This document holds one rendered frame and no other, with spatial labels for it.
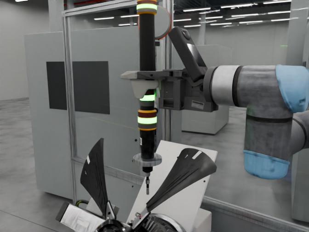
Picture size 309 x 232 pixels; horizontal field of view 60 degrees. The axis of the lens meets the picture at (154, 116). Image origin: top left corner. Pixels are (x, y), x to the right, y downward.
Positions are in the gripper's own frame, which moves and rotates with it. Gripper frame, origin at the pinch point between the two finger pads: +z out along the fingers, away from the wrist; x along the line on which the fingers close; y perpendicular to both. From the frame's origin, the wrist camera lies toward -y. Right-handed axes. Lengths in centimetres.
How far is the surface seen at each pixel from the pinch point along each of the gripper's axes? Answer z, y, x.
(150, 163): -5.5, 20.4, -2.5
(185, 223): 0, 52, 25
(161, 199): -2.4, 34.1, 6.6
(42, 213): 232, 166, 103
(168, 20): 31, -22, 60
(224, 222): 3, 76, 70
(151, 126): -5.0, 12.0, -1.0
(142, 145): -2.8, 16.6, -1.8
